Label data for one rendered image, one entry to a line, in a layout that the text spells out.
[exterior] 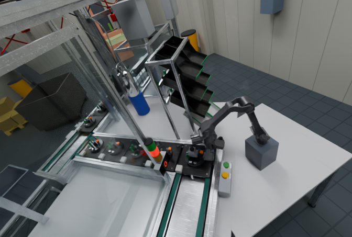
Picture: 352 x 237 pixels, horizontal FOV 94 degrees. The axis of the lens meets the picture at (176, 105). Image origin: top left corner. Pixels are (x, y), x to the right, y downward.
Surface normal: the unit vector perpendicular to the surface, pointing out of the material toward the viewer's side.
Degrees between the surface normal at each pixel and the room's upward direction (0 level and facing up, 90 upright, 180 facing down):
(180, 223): 0
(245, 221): 0
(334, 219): 0
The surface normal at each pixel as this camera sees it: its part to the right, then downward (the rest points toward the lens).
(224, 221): -0.27, -0.74
